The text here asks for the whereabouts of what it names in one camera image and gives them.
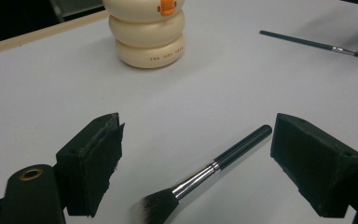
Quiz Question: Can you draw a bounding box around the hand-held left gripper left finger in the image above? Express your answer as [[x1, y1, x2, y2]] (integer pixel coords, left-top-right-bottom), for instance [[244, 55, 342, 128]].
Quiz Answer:
[[55, 112, 126, 218]]

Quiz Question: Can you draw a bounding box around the thin black spoolie brush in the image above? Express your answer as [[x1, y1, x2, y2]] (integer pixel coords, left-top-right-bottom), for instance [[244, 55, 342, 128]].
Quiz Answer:
[[259, 29, 358, 59]]

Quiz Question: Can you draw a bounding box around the cream duck-faced brush holder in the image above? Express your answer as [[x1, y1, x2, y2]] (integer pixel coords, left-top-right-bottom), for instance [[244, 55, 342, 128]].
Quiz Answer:
[[102, 0, 187, 69]]

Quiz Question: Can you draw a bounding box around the black powder makeup brush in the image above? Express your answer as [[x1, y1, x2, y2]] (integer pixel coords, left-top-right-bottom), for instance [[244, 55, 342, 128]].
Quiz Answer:
[[133, 124, 273, 224]]

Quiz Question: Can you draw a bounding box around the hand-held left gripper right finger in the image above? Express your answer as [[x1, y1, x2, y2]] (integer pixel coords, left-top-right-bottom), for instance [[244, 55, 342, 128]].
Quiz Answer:
[[269, 112, 358, 218]]

